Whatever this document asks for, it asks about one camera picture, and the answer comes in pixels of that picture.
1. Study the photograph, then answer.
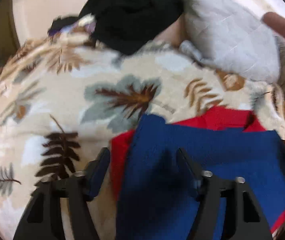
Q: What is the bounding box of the red and blue knit garment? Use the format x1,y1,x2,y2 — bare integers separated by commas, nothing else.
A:
111,107,285,239

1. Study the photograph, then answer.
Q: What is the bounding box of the black clothing pile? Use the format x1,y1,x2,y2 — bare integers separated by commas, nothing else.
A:
48,0,184,55

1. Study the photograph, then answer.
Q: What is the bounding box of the cream leaf-print fleece blanket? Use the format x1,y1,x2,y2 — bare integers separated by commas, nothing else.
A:
0,34,285,239

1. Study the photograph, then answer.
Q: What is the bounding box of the purple and white small item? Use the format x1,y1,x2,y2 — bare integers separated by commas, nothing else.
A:
47,14,96,36

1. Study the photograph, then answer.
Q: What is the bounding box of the light grey quilted pillow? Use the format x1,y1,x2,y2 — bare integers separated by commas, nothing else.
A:
179,0,280,83

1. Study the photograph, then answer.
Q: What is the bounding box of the brown wooden headboard rail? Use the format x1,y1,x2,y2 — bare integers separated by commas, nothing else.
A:
262,12,285,38

